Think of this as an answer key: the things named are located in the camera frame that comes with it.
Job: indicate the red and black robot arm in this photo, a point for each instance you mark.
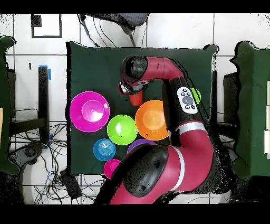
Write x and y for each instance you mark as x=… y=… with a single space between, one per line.
x=189 y=148

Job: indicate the grey mesh office chair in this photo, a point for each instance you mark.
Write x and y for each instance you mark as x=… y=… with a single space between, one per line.
x=135 y=19

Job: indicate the large orange bowl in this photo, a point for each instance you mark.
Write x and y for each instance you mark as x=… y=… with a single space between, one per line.
x=150 y=120

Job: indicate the small crimson bowl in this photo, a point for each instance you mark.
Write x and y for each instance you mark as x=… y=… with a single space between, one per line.
x=110 y=168

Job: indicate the black metal stand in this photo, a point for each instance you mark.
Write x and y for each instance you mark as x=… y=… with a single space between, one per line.
x=230 y=95
x=43 y=95

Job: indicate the purple bowl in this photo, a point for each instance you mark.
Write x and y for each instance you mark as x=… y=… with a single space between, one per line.
x=137 y=143

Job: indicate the medium green bowl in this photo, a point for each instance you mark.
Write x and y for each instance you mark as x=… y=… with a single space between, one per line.
x=122 y=130

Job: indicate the small blue bowl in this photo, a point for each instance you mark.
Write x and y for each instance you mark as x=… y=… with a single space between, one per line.
x=104 y=150

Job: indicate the small green bowl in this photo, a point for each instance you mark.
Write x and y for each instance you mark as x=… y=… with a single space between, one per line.
x=196 y=95

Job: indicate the green cloth side table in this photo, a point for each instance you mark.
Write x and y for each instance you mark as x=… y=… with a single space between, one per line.
x=4 y=105
x=253 y=105

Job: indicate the black power strip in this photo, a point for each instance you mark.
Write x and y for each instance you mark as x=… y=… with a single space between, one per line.
x=71 y=186

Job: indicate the orange-red plastic cup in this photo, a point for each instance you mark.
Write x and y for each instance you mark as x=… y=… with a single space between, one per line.
x=136 y=99

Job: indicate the large pink bowl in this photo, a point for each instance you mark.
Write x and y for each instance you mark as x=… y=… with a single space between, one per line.
x=88 y=112

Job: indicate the dark green tablecloth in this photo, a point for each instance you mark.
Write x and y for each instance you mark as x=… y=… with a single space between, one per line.
x=95 y=67

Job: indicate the black square floor frame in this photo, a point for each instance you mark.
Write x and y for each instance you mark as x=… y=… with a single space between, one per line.
x=46 y=37

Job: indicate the blue floor tape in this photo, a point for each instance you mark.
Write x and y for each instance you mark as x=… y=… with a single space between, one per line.
x=49 y=74

